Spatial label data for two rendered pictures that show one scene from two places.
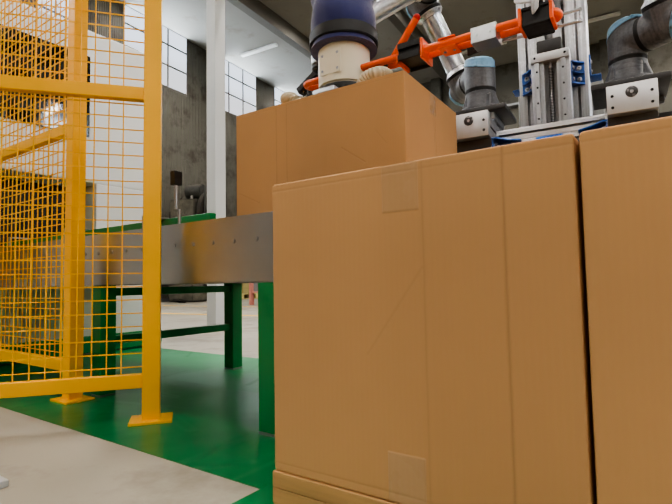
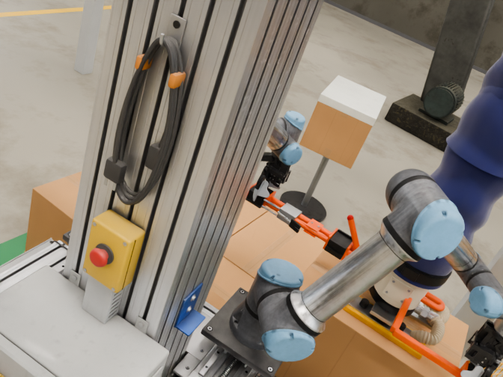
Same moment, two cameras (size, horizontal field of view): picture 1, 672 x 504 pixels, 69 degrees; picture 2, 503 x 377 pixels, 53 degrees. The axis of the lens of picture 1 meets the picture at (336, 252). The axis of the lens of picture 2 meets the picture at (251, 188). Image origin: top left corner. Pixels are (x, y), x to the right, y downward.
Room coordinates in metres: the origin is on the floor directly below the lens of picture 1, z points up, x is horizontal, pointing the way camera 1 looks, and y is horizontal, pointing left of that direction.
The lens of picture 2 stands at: (2.83, -0.97, 2.05)
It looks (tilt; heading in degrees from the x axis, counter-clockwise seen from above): 30 degrees down; 166
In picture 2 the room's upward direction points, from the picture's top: 22 degrees clockwise
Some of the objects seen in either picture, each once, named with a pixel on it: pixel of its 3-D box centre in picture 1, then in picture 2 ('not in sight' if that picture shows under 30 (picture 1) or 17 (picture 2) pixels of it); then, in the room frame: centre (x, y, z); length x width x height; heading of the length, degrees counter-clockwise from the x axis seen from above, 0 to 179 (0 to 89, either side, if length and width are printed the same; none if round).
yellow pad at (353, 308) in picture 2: not in sight; (380, 317); (1.65, -0.09, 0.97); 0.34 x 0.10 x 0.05; 57
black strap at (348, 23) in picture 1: (344, 42); (418, 258); (1.57, -0.04, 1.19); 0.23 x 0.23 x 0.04
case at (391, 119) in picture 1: (347, 174); (360, 342); (1.56, -0.04, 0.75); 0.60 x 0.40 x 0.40; 57
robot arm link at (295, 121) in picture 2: not in sight; (290, 128); (1.25, -0.53, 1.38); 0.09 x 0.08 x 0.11; 115
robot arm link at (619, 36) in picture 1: (628, 40); not in sight; (1.61, -1.01, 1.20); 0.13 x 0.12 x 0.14; 25
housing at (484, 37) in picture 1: (486, 37); (289, 214); (1.31, -0.43, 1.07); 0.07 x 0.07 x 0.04; 57
